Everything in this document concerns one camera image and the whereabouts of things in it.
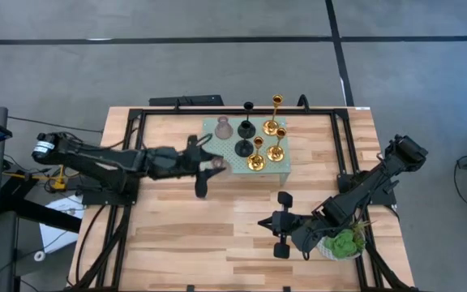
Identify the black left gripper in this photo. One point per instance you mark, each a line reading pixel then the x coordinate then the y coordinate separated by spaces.
pixel 185 162

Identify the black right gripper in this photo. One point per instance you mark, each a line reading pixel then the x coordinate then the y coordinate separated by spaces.
pixel 286 225

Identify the pink ribbed glass candle holder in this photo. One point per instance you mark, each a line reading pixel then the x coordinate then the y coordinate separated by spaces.
pixel 224 130
pixel 219 164

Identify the black metal candlestick holder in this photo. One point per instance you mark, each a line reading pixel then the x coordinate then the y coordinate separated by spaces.
pixel 244 149
pixel 246 130

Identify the gold metal candlestick holder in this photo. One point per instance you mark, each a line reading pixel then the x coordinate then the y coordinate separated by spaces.
pixel 270 129
pixel 256 163
pixel 275 154

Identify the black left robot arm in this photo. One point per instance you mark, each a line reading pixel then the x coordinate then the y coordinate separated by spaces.
pixel 95 162

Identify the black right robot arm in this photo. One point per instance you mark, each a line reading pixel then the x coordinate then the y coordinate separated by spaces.
pixel 363 190

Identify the green perforated metal shelf riser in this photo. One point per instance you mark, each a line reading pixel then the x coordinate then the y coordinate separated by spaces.
pixel 227 151

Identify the white triangle-patterned plant pot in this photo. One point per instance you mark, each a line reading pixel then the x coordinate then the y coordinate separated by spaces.
pixel 322 251

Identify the green artificial plant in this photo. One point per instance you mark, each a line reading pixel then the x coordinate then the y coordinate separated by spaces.
pixel 343 245

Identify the white table label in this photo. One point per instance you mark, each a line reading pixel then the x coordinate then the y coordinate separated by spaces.
pixel 362 108

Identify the yellow clamp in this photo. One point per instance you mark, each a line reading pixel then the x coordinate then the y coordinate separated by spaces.
pixel 59 182

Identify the white paper sheets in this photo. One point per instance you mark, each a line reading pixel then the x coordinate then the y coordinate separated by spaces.
pixel 55 235

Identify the white tape roll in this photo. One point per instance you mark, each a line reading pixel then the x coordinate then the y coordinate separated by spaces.
pixel 35 256

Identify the black metal table frame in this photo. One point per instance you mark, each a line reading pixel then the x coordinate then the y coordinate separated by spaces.
pixel 237 111

